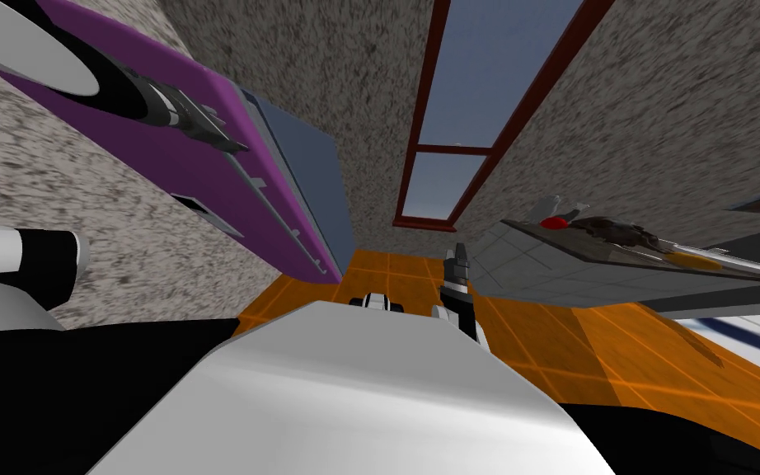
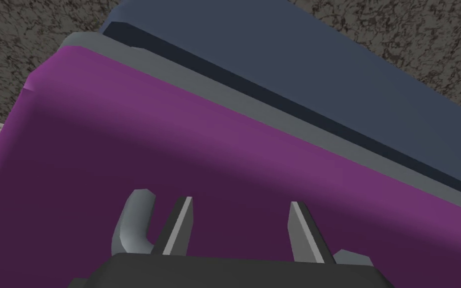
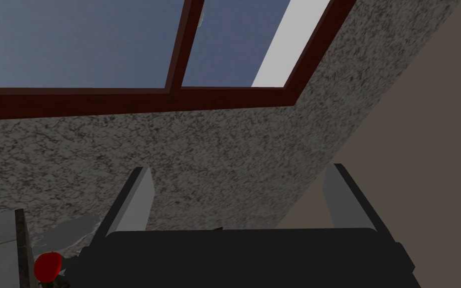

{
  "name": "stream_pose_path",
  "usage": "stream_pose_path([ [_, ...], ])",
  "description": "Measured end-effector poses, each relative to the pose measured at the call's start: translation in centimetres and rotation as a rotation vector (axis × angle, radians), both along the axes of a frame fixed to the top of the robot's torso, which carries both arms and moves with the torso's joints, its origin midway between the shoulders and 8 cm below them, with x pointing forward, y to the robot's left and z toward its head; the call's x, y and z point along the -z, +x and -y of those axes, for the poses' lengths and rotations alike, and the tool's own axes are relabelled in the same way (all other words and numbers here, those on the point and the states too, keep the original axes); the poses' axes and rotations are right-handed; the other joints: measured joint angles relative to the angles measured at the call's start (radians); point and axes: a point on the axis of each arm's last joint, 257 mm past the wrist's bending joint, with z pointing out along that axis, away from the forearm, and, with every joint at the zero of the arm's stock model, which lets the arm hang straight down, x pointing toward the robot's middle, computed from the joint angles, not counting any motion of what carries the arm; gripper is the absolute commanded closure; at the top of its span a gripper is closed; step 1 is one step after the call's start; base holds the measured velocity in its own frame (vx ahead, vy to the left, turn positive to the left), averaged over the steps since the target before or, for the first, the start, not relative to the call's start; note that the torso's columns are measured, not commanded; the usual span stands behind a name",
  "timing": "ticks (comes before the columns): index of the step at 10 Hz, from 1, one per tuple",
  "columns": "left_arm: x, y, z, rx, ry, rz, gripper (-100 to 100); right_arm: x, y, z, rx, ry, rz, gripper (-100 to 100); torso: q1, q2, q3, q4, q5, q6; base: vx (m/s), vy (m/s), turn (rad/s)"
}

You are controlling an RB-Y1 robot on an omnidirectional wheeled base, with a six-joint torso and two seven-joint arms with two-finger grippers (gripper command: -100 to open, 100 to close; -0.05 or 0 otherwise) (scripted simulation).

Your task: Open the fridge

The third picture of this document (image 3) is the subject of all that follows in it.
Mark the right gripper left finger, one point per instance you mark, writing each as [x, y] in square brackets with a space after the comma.
[132, 208]

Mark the red apple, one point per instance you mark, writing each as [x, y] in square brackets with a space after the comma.
[48, 266]

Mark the dark red framed window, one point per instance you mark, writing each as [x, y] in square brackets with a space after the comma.
[134, 60]

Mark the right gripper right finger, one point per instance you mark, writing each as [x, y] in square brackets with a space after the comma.
[348, 204]

